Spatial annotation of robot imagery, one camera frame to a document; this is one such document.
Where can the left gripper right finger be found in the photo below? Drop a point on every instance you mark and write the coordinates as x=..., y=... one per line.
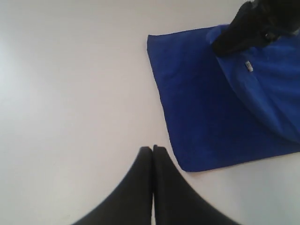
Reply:
x=175, y=201

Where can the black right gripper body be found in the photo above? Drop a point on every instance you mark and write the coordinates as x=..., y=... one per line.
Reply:
x=274, y=18

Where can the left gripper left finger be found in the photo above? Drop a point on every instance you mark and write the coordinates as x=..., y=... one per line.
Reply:
x=130, y=203

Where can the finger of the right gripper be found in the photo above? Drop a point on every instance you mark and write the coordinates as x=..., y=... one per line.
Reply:
x=242, y=33

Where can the blue microfiber towel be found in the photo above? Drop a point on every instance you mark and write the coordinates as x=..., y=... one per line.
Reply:
x=208, y=126

